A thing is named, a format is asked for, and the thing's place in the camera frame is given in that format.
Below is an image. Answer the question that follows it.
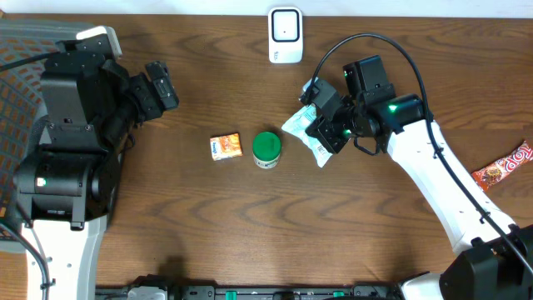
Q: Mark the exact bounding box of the light green wet wipes pack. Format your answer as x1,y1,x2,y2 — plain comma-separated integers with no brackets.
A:
281,77,334,169

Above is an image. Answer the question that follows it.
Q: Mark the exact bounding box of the orange tissue pack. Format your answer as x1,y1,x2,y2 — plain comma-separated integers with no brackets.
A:
209,133,243,161

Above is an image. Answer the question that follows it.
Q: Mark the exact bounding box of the green lid white jar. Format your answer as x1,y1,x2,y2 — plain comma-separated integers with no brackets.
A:
252,132,281,169

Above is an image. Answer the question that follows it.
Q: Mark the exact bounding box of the orange red snack bag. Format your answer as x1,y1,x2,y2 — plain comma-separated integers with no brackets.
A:
471,141,532,192

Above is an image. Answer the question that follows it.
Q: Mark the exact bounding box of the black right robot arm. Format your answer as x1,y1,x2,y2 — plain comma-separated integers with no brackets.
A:
301,56,532,299

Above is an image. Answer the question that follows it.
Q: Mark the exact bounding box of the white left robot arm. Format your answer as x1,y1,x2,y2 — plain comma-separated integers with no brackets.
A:
12,50,179,299

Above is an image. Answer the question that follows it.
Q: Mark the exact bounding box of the white barcode scanner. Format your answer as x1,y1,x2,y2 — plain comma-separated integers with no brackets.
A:
268,7,303,64

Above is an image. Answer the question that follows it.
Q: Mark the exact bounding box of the grey plastic basket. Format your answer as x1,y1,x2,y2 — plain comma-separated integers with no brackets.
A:
1,19,93,229

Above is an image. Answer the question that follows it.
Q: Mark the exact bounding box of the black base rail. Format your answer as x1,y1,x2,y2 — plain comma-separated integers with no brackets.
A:
95,274,403,300

